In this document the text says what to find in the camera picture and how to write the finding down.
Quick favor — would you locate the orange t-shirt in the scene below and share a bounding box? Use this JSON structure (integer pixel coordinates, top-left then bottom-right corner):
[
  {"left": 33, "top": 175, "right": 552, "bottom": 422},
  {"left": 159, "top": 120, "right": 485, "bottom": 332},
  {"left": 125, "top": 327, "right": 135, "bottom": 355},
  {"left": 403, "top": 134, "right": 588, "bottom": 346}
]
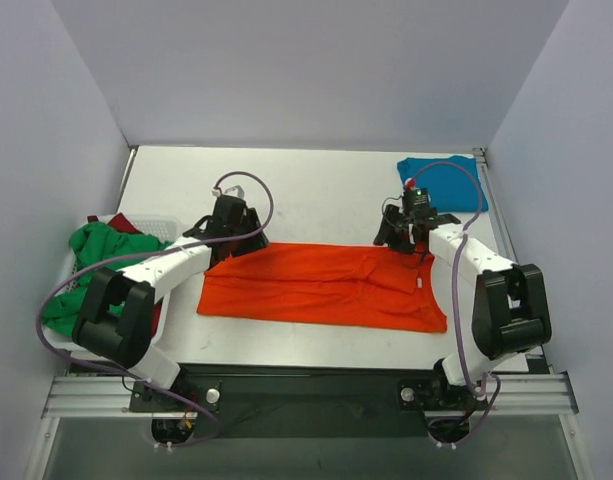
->
[{"left": 197, "top": 243, "right": 447, "bottom": 334}]

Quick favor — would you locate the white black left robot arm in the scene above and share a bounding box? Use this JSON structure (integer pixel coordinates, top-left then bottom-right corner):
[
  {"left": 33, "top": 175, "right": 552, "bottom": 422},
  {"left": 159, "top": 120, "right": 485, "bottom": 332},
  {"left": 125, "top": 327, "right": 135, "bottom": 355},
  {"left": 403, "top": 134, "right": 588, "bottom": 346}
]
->
[{"left": 72, "top": 195, "right": 269, "bottom": 412}]

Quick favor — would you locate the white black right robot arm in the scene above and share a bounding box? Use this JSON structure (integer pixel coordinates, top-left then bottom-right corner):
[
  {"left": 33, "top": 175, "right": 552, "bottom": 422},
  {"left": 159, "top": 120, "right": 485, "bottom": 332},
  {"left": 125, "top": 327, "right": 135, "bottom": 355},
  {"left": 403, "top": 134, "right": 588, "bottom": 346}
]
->
[{"left": 374, "top": 187, "right": 552, "bottom": 408}]

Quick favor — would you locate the white perforated plastic basket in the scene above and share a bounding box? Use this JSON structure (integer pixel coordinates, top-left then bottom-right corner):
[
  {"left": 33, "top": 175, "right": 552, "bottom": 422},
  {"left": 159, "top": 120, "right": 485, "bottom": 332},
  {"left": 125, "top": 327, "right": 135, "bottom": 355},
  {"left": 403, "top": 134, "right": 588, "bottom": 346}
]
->
[{"left": 42, "top": 215, "right": 181, "bottom": 352}]

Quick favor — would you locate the folded blue t-shirt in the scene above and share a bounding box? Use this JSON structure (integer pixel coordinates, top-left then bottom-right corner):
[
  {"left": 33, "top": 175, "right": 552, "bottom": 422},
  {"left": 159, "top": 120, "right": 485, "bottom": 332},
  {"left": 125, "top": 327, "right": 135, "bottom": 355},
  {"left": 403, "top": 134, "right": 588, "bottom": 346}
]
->
[{"left": 396, "top": 155, "right": 481, "bottom": 213}]

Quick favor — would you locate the dark red t-shirt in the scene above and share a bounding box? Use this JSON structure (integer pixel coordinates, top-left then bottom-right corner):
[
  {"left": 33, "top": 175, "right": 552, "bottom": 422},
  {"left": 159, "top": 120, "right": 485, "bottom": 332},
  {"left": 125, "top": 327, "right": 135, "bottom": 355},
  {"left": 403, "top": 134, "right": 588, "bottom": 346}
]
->
[{"left": 87, "top": 213, "right": 143, "bottom": 235}]

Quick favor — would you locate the green t-shirt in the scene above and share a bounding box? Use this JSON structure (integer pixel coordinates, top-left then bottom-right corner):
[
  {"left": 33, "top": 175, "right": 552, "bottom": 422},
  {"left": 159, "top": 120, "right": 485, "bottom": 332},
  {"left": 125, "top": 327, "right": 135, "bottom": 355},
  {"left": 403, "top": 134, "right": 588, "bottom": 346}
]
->
[{"left": 42, "top": 221, "right": 171, "bottom": 336}]

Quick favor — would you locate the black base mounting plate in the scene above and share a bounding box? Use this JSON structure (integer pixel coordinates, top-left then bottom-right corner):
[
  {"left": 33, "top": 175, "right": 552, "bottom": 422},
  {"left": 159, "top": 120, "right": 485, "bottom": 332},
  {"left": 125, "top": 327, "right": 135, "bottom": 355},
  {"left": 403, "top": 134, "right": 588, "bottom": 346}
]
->
[{"left": 129, "top": 364, "right": 487, "bottom": 443}]

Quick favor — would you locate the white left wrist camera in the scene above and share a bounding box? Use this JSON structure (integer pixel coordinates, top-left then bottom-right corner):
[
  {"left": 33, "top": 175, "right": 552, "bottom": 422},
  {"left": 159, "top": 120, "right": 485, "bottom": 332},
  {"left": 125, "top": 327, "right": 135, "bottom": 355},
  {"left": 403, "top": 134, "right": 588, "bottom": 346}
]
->
[{"left": 212, "top": 185, "right": 245, "bottom": 199}]

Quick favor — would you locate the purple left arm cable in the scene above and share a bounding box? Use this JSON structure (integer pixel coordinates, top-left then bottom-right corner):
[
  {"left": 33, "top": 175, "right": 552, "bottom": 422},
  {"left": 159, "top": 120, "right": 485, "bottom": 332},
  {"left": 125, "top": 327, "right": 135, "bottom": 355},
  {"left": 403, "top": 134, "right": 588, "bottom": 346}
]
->
[{"left": 35, "top": 171, "right": 275, "bottom": 446}]

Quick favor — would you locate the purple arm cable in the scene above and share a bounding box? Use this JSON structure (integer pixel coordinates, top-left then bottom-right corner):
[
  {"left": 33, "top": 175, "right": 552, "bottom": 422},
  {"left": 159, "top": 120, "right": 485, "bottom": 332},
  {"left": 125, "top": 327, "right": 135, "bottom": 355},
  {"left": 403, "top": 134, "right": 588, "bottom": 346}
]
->
[
  {"left": 405, "top": 160, "right": 502, "bottom": 446},
  {"left": 35, "top": 171, "right": 275, "bottom": 446}
]

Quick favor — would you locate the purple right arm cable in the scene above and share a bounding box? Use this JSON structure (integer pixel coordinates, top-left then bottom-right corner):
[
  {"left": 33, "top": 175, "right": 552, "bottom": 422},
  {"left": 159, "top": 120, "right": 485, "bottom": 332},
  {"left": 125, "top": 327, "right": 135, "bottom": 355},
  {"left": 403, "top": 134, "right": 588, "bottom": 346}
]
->
[{"left": 405, "top": 160, "right": 502, "bottom": 446}]

